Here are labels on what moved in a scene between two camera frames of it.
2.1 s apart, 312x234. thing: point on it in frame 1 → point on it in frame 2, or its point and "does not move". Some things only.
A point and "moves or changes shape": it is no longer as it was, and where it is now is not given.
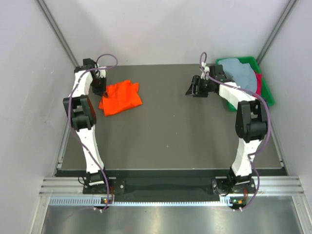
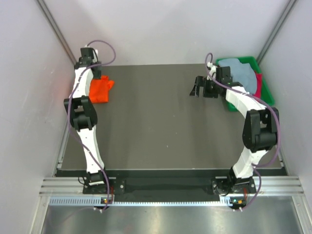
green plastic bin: [252, 61] does not move
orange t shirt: [122, 95] moves or changes shape
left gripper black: [102, 90] → [97, 74]
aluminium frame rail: [267, 185] does not move
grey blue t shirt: [243, 73] does not move
